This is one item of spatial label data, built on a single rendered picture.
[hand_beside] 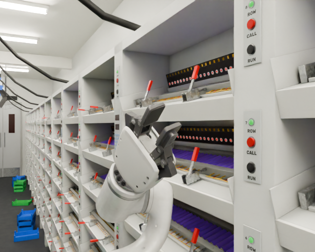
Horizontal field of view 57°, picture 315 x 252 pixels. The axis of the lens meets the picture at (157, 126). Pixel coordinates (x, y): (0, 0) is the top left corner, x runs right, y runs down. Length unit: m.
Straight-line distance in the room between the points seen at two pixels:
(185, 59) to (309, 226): 0.76
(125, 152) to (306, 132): 0.31
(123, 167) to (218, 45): 0.55
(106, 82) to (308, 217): 1.49
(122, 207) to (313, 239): 0.33
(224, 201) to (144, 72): 0.68
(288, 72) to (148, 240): 0.41
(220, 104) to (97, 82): 1.29
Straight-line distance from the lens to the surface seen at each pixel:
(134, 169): 0.50
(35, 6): 3.87
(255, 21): 0.54
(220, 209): 0.62
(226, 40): 0.92
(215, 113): 0.61
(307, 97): 0.46
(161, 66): 1.18
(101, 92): 1.80
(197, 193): 0.67
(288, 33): 0.53
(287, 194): 0.52
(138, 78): 1.13
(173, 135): 0.42
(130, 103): 1.10
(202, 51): 1.01
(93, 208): 1.84
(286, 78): 0.51
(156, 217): 0.63
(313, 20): 0.59
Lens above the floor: 1.50
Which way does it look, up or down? level
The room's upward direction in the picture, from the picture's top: straight up
